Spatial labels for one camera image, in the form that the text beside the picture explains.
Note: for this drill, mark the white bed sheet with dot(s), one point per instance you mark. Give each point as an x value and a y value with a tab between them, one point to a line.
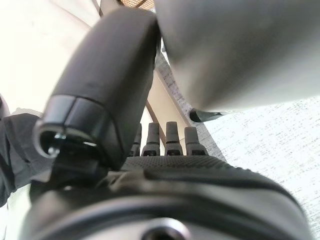
37	50

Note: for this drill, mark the black garment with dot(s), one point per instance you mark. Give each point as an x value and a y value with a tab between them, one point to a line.
17	150

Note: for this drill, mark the black robot foot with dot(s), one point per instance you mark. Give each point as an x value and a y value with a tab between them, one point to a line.
202	115

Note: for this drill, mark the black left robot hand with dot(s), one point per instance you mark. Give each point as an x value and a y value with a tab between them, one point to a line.
105	75

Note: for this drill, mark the beige bed frame board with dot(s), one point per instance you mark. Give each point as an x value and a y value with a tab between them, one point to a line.
163	100

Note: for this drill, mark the brown woven basket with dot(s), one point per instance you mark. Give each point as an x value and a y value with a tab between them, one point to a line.
133	2

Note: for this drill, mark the grey robot leg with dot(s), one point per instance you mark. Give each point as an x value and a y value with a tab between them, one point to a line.
237	50

